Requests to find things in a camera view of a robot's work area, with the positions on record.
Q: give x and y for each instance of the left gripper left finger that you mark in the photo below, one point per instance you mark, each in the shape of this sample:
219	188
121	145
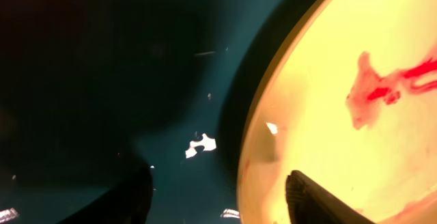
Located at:
129	202

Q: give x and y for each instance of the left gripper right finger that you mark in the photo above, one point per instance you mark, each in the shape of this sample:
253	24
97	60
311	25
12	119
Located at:
310	203

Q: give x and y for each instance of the yellow-green plate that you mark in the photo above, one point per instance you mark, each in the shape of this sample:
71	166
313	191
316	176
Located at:
349	99

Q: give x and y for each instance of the teal plastic tray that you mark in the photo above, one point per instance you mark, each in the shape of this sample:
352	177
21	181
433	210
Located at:
94	90

